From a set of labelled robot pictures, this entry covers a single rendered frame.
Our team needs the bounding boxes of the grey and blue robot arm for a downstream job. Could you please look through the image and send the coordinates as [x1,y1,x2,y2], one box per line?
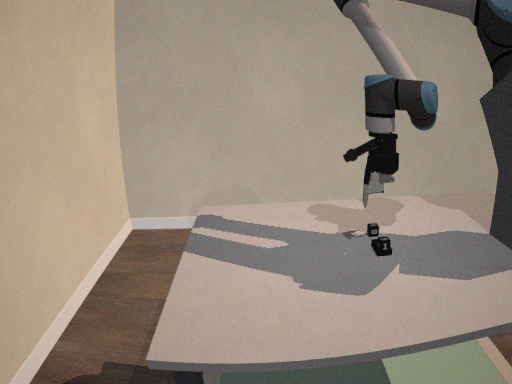
[334,0,512,162]

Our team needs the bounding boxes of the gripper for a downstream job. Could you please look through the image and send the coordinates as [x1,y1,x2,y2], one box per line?
[363,131,399,208]

